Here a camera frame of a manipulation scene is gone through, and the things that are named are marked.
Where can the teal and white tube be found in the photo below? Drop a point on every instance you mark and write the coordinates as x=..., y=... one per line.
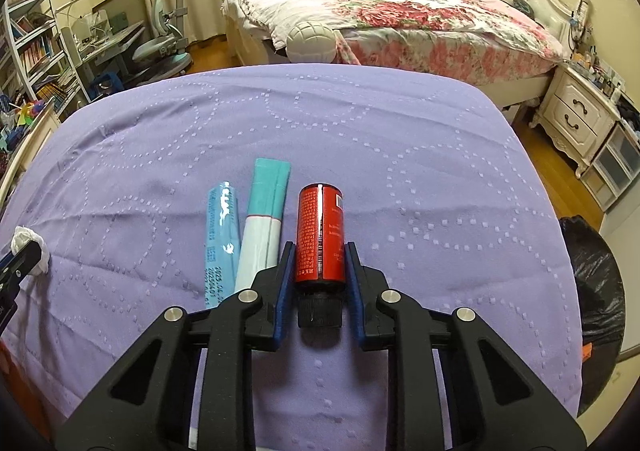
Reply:
x=262, y=231

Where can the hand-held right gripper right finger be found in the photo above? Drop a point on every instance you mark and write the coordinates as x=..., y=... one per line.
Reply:
x=351, y=291

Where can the pink floral quilt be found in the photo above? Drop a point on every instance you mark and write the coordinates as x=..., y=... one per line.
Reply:
x=400, y=16

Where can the clear plastic drawer unit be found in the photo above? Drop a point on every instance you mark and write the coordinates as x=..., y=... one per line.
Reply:
x=615, y=166

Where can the grey study desk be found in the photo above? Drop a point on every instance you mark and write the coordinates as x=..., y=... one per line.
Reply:
x=105, y=43

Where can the black trash bag bin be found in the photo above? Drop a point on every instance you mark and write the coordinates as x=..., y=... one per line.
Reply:
x=595, y=281

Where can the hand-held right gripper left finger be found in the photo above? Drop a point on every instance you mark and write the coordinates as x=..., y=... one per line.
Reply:
x=282, y=296

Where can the light blue packet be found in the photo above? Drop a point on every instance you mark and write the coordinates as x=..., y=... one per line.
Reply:
x=222, y=241

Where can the white ball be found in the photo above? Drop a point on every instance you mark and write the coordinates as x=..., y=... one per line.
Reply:
x=310, y=42

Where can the grey desk chair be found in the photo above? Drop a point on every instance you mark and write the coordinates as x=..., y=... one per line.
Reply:
x=162, y=46

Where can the purple dotted bedspread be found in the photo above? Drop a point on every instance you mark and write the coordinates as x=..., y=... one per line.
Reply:
x=400, y=171

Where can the bottles on nightstand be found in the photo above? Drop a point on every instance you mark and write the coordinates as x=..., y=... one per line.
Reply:
x=600, y=71

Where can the blue plastic stool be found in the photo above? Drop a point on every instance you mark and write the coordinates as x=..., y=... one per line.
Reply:
x=107, y=83

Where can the colourful pinwheel toy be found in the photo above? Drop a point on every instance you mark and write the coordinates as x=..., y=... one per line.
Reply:
x=25, y=118

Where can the white tissue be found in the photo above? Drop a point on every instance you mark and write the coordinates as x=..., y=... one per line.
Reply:
x=35, y=240

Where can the dark item on bed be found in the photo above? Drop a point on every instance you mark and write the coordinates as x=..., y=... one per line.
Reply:
x=525, y=6

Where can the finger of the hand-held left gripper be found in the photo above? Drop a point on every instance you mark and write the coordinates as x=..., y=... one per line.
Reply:
x=22, y=257

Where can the white bookshelf with books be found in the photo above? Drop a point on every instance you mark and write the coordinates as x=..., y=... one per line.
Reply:
x=35, y=51

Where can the red bottle with black cap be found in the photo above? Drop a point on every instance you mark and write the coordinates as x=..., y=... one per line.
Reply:
x=320, y=241

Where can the white nightstand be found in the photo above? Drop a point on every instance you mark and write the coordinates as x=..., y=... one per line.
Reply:
x=575, y=116

